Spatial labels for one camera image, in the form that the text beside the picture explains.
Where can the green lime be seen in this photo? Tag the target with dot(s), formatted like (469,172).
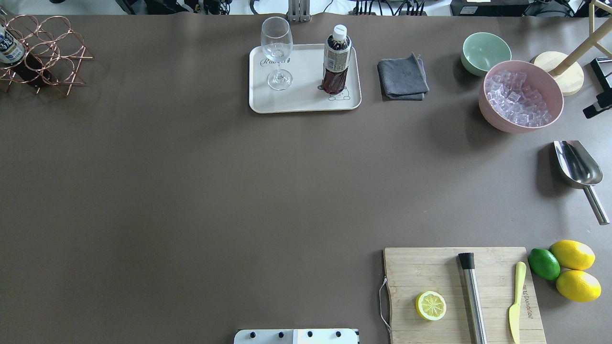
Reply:
(544,264)

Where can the pink bowl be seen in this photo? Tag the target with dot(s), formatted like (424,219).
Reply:
(536,78)

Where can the steel ice scoop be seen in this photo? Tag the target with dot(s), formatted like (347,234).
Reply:
(582,172)

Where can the yellow lemon far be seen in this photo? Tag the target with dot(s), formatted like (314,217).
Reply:
(572,254)

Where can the copper wire bottle basket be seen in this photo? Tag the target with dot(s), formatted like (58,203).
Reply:
(54,54)

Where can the bamboo cutting board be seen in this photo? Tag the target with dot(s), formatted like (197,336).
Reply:
(413,270)

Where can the yellow plastic knife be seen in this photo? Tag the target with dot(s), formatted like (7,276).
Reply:
(515,308)

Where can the cream rabbit tray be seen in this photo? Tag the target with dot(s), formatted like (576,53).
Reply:
(306,66)

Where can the aluminium frame post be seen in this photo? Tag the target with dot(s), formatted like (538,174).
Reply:
(299,11)

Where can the clear wine glass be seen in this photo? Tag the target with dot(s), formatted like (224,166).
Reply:
(277,45)

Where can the steel muddler black tip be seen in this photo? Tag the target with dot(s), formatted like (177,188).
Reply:
(468,266)

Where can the wooden glass drying stand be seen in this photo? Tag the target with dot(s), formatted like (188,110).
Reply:
(564,68)

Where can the half lemon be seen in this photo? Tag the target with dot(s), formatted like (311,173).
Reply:
(431,306)

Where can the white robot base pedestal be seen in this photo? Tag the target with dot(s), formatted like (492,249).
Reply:
(298,336)

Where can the yellow lemon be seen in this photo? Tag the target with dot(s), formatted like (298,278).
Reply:
(578,286)
(572,254)

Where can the grey folded cloth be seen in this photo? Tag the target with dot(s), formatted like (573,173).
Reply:
(403,78)

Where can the black glass tray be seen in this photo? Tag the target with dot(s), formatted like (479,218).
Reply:
(602,68)

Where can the green bowl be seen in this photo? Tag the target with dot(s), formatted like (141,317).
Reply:
(481,51)

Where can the yellow lemon near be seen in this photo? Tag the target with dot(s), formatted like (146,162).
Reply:
(578,286)

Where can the clear ice cubes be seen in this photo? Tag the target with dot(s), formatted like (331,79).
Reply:
(509,96)

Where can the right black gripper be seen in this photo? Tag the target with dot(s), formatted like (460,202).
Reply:
(604,100)

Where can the tea bottle white cap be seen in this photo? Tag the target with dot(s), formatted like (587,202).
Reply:
(12,52)

